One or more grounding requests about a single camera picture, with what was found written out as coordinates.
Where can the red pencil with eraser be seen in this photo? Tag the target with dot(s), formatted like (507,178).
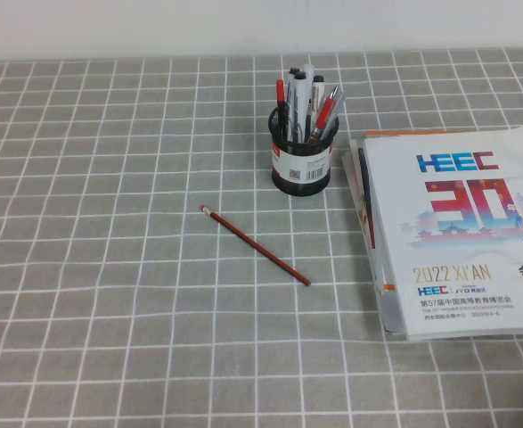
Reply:
(256,246)

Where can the black mesh pen holder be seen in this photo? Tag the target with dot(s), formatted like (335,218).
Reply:
(303,187)

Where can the slim red-capped pen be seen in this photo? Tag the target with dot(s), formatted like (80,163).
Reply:
(280,91)

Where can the clear pen metal clip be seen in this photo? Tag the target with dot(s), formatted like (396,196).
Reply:
(337,100)

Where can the orange-edged magazine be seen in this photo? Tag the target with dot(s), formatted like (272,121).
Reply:
(368,214)

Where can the white marker black cap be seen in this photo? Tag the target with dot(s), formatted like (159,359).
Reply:
(316,93)
(300,96)
(291,89)

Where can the grey white-checked tablecloth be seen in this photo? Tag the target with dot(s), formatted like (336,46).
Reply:
(109,267)

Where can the white thin magazine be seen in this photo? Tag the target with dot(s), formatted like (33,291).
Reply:
(389,316)

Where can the white HEEC exhibition book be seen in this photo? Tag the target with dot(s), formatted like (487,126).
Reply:
(443,214)

